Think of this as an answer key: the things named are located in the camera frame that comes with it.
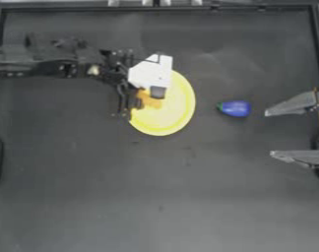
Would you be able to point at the yellow plate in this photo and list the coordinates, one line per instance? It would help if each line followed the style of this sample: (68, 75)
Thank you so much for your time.
(178, 113)

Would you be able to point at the purple toy eggplant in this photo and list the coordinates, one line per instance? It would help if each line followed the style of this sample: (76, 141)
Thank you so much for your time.
(237, 108)

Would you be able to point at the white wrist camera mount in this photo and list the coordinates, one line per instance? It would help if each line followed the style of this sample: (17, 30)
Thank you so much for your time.
(151, 74)

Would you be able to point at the small grey frame bracket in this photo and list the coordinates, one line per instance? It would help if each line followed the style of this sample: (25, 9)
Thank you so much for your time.
(166, 2)
(148, 2)
(115, 2)

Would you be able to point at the black table frame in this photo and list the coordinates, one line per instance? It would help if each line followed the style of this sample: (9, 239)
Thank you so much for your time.
(167, 7)

